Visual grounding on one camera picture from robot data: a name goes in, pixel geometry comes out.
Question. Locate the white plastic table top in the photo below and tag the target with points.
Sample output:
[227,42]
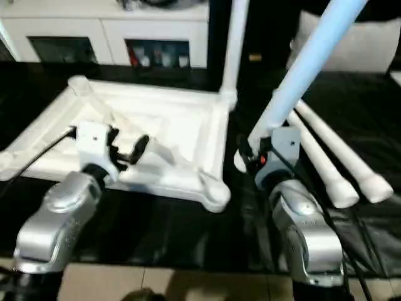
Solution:
[163,125]

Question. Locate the white cabinet with glass doors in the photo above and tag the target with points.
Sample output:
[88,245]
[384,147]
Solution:
[94,31]

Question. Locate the black work mat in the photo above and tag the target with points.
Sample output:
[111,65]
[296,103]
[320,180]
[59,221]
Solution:
[188,232]

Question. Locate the white plastic table leg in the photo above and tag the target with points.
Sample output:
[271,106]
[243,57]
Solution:
[319,157]
[307,63]
[344,153]
[235,44]

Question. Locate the small yellow label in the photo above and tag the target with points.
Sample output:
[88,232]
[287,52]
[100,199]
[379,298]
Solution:
[255,58]

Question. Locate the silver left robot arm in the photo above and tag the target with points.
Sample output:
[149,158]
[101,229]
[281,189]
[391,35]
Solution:
[50,232]

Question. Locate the grey carrying case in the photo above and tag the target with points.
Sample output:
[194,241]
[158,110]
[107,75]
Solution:
[163,3]

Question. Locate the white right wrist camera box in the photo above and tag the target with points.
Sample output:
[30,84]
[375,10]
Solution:
[287,145]

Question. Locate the dark left robot foot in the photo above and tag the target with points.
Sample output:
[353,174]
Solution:
[138,295]

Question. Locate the grey cushion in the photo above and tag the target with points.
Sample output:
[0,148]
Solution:
[369,47]

